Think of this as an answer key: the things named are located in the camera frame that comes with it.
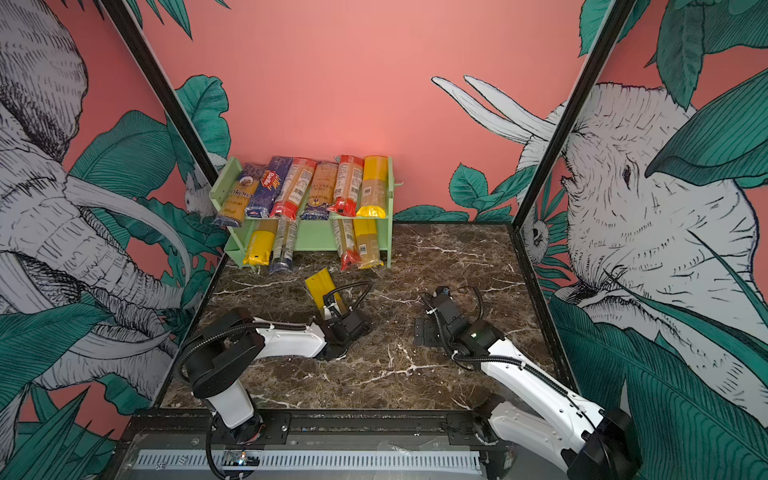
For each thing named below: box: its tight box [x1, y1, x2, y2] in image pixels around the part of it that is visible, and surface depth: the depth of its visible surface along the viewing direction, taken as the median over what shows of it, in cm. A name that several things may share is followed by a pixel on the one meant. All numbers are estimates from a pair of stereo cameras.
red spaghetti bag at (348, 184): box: [328, 154, 364, 217], surface depth 90 cm
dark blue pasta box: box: [244, 156, 293, 219], surface depth 89 cm
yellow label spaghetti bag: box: [243, 230, 275, 266], surface depth 95 cm
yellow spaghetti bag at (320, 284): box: [304, 267, 348, 315], surface depth 102 cm
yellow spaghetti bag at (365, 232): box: [354, 219, 384, 269], surface depth 95 cm
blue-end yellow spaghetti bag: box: [301, 161, 339, 220], surface depth 88 cm
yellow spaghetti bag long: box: [356, 155, 389, 219], surface depth 90 cm
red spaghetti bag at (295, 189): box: [270, 157, 317, 220], surface depth 89 cm
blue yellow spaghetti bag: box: [213, 162, 264, 228], surface depth 87 cm
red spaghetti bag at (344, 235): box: [332, 219, 362, 271], surface depth 93 cm
